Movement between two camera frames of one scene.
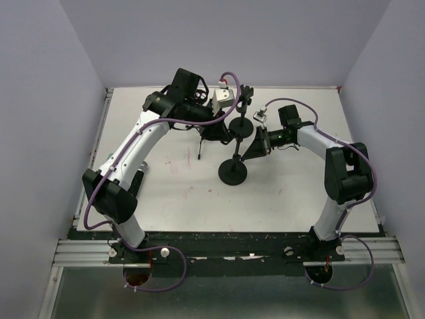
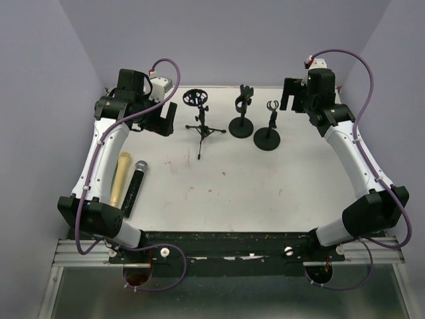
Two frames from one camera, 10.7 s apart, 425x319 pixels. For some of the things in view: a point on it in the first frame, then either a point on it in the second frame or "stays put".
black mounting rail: x=225 y=253 stays put
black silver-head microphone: x=135 y=184 stays put
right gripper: x=261 y=145 to x=292 y=86
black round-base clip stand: x=242 y=127 stays put
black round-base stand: x=234 y=171 to x=267 y=138
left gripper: x=216 y=131 to x=161 y=125
